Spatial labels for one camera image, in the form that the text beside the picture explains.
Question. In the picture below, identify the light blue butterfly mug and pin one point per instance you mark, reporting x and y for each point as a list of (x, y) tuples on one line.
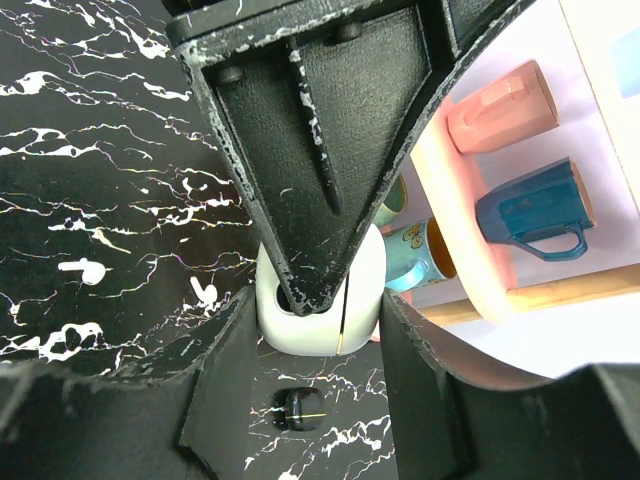
[(417, 256)]

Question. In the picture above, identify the white earbud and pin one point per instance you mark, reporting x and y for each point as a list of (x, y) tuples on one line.
[(92, 272), (207, 295)]

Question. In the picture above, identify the pink mug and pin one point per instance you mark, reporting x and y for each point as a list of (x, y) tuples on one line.
[(517, 106)]

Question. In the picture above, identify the small black clip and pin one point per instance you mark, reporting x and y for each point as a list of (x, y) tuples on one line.
[(300, 409)]

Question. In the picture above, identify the white earbud lower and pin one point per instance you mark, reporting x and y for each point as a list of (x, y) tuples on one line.
[(207, 295)]

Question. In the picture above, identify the white earbud upper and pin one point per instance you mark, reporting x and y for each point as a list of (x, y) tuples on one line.
[(92, 272)]

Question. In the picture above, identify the pink three-tier shelf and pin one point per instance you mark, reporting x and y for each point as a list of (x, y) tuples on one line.
[(522, 174)]

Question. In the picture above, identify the dark blue mug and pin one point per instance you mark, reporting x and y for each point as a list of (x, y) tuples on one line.
[(548, 202)]

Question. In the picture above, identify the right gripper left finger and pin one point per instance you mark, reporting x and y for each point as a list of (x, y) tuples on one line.
[(179, 413)]

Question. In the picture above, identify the green ceramic mug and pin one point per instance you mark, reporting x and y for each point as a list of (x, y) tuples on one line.
[(393, 205)]

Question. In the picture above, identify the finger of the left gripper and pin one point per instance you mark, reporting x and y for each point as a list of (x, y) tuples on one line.
[(315, 105)]

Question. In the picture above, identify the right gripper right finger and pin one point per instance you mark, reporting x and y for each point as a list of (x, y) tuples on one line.
[(459, 413)]

